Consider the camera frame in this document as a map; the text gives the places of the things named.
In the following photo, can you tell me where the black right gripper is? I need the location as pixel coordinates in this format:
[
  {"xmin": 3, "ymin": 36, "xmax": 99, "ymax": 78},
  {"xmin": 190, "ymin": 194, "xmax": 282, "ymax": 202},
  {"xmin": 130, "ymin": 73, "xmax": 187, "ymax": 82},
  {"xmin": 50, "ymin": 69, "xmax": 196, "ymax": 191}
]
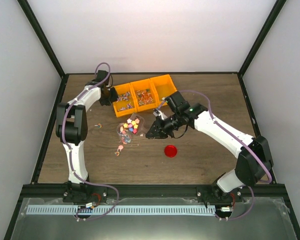
[{"xmin": 146, "ymin": 112, "xmax": 182, "ymax": 139}]

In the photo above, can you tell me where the brown slotted plastic scoop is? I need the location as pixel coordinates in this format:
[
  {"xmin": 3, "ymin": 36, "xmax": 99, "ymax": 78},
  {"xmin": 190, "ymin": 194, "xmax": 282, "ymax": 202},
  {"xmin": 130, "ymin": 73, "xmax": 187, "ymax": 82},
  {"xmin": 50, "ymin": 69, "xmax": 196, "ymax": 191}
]
[{"xmin": 123, "ymin": 113, "xmax": 148, "ymax": 137}]

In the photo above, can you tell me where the red jar lid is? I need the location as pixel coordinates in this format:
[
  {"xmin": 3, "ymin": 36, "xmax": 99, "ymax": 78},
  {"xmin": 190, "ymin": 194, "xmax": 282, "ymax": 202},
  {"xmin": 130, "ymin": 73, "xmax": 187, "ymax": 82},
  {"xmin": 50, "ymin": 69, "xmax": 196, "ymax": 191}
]
[{"xmin": 164, "ymin": 145, "xmax": 178, "ymax": 158}]

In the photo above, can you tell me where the clear plastic jar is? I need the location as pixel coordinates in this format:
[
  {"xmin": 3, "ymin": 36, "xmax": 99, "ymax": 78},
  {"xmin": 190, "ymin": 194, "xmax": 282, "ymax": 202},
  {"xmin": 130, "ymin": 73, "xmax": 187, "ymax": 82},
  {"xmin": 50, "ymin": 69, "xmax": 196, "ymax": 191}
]
[{"xmin": 116, "ymin": 123, "xmax": 132, "ymax": 144}]

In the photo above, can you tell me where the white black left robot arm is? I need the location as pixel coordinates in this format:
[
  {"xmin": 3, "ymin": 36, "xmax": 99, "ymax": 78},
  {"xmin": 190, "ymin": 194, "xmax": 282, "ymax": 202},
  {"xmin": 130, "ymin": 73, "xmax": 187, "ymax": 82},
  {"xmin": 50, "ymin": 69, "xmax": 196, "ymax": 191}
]
[{"xmin": 55, "ymin": 70, "xmax": 118, "ymax": 185}]

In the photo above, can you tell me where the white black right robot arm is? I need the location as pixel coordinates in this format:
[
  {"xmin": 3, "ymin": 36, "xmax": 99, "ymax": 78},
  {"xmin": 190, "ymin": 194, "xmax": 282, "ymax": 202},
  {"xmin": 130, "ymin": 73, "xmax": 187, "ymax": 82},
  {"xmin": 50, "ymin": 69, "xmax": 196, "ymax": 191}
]
[{"xmin": 145, "ymin": 91, "xmax": 274, "ymax": 202}]

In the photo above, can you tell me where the rainbow lollipop on table left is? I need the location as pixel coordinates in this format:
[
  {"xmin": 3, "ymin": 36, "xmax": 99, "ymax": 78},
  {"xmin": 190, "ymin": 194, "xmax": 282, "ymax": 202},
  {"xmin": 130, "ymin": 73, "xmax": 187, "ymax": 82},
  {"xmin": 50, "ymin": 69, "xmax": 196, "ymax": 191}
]
[{"xmin": 94, "ymin": 123, "xmax": 102, "ymax": 128}]

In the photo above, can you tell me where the rainbow lollipop on table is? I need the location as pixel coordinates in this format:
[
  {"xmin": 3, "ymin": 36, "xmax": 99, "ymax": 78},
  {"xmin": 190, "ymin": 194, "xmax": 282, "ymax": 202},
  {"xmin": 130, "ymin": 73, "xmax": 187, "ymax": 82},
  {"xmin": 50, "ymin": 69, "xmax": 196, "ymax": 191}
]
[
  {"xmin": 94, "ymin": 123, "xmax": 102, "ymax": 128},
  {"xmin": 114, "ymin": 151, "xmax": 120, "ymax": 157}
]

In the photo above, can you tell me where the pink lollipop on table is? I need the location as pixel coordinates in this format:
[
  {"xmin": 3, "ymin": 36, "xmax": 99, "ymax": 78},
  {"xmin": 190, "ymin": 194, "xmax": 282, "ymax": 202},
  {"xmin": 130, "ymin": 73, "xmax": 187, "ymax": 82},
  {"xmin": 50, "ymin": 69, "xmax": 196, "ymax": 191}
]
[{"xmin": 117, "ymin": 145, "xmax": 124, "ymax": 152}]

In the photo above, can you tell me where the rainbow lollipop on table lower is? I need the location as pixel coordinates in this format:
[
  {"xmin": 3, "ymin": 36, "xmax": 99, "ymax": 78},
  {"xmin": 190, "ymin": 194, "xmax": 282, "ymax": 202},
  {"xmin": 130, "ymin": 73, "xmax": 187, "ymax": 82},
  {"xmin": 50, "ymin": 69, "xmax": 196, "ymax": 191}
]
[{"xmin": 114, "ymin": 151, "xmax": 120, "ymax": 157}]

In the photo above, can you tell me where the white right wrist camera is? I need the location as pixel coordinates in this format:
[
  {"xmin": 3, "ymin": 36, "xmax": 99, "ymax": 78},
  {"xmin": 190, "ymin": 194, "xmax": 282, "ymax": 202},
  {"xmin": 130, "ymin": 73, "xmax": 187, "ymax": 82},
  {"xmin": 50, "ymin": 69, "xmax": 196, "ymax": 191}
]
[{"xmin": 153, "ymin": 108, "xmax": 167, "ymax": 120}]

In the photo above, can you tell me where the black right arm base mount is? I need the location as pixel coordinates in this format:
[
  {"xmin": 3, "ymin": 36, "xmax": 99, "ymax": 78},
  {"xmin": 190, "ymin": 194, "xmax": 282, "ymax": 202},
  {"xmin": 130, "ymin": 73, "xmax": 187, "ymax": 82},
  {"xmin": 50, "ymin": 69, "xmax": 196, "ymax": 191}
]
[{"xmin": 195, "ymin": 184, "xmax": 243, "ymax": 205}]

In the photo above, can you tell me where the light blue slotted cable duct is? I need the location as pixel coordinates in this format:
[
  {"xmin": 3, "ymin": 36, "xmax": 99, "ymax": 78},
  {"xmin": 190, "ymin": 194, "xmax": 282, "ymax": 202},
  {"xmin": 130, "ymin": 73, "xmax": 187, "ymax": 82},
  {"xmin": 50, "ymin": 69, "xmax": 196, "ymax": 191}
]
[{"xmin": 25, "ymin": 204, "xmax": 216, "ymax": 216}]

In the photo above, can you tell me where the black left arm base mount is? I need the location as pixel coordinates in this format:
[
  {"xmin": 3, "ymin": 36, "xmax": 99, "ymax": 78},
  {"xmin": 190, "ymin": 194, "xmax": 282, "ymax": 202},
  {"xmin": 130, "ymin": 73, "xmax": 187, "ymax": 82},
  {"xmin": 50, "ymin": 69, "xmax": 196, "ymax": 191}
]
[{"xmin": 63, "ymin": 181, "xmax": 108, "ymax": 204}]

